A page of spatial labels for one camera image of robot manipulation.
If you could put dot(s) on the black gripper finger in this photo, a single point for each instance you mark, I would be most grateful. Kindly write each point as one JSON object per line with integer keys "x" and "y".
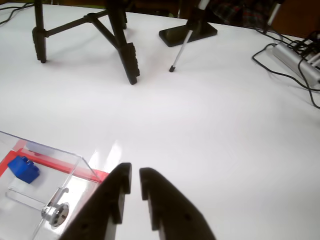
{"x": 100, "y": 212}
{"x": 175, "y": 215}

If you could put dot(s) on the blue lego brick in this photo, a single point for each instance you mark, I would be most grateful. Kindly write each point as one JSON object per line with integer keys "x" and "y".
{"x": 23, "y": 170}

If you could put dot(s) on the transparent plastic box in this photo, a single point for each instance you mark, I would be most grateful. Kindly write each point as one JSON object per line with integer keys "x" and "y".
{"x": 62, "y": 160}

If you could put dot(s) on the silver cam lock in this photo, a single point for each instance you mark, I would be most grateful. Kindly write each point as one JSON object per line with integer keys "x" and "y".
{"x": 55, "y": 212}

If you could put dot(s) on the black tripod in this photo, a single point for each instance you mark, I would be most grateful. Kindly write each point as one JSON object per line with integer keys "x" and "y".
{"x": 128, "y": 60}

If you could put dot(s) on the silver thin-legged tripod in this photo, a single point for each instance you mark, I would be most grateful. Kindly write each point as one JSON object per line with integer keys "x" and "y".
{"x": 181, "y": 50}

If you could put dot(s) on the black flat-base stand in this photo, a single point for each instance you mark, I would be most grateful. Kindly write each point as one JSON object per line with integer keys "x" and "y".
{"x": 175, "y": 36}

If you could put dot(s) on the silver power strip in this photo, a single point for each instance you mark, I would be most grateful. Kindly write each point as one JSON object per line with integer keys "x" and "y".
{"x": 292, "y": 58}

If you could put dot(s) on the plaid fabric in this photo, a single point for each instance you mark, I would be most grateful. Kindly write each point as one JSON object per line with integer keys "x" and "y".
{"x": 237, "y": 11}

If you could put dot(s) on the red tape frame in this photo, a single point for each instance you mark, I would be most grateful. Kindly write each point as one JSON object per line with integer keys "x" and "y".
{"x": 57, "y": 166}

